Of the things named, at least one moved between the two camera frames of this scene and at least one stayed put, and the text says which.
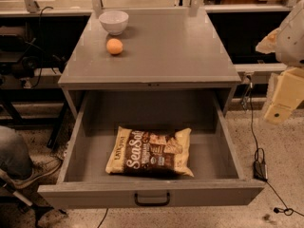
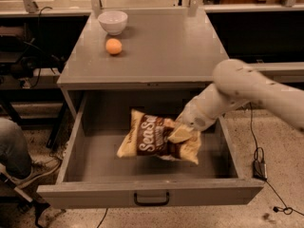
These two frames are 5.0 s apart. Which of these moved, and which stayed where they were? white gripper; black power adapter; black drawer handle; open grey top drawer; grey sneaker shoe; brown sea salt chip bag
Moved: white gripper; brown sea salt chip bag
Stayed: open grey top drawer; grey sneaker shoe; black power adapter; black drawer handle
